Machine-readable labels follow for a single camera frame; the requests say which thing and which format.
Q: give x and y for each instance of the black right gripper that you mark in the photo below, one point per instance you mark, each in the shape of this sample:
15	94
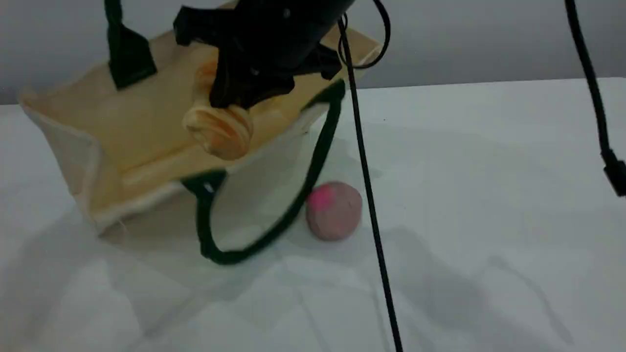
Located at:
274	34

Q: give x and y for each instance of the pink peach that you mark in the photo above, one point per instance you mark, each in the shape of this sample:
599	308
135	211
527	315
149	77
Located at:
335	212

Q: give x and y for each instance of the long ridged golden bread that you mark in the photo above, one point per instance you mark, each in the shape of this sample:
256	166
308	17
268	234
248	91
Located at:
220	129

